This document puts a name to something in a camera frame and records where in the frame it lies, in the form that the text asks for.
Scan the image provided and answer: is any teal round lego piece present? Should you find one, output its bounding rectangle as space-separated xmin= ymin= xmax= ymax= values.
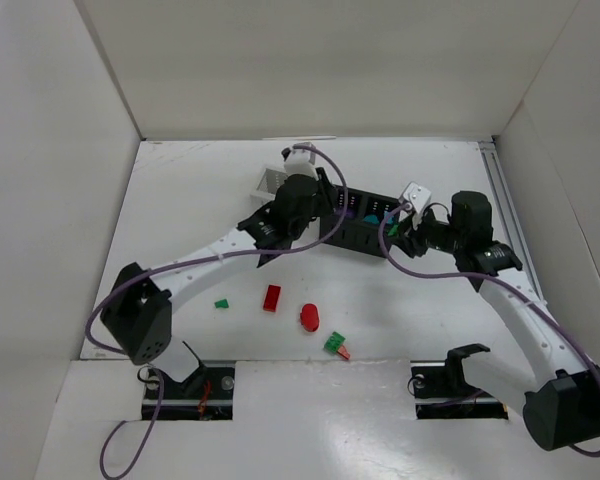
xmin=363 ymin=214 xmax=380 ymax=225

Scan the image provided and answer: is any red rectangular lego brick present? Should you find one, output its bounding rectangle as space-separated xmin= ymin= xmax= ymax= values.
xmin=262 ymin=284 xmax=281 ymax=313

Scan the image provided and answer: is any green square lego brick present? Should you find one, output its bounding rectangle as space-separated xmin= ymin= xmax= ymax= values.
xmin=323 ymin=331 xmax=345 ymax=354

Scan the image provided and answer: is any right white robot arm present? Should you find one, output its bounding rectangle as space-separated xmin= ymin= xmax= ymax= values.
xmin=378 ymin=183 xmax=600 ymax=458

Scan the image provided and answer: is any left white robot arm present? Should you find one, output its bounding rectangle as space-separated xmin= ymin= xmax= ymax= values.
xmin=100 ymin=167 xmax=338 ymax=387

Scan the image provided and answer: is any white double container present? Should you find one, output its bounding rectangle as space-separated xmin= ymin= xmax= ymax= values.
xmin=250 ymin=166 xmax=288 ymax=206

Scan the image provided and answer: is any red oval lego piece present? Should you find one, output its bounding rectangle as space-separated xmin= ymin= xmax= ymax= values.
xmin=299 ymin=303 xmax=320 ymax=333

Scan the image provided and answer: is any small red lego piece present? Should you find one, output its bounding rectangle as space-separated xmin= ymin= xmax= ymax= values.
xmin=336 ymin=345 xmax=350 ymax=360

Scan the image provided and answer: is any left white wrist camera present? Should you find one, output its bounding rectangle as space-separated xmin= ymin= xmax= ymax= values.
xmin=281 ymin=144 xmax=318 ymax=180

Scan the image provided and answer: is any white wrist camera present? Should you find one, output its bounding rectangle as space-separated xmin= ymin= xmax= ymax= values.
xmin=398 ymin=182 xmax=432 ymax=228
xmin=281 ymin=144 xmax=318 ymax=180

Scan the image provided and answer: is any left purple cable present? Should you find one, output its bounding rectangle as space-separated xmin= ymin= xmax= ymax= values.
xmin=84 ymin=142 xmax=351 ymax=480

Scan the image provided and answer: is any purple cable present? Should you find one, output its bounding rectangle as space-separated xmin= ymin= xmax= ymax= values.
xmin=377 ymin=202 xmax=600 ymax=459
xmin=84 ymin=142 xmax=351 ymax=480

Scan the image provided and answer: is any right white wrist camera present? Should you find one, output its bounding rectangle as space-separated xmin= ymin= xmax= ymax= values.
xmin=398 ymin=182 xmax=432 ymax=228

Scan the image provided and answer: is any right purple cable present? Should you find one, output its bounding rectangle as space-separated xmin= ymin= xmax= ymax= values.
xmin=377 ymin=202 xmax=600 ymax=459

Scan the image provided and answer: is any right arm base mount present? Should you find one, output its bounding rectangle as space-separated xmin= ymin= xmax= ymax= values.
xmin=407 ymin=344 xmax=509 ymax=420

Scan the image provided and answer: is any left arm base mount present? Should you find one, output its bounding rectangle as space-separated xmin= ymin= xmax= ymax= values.
xmin=136 ymin=360 xmax=236 ymax=421

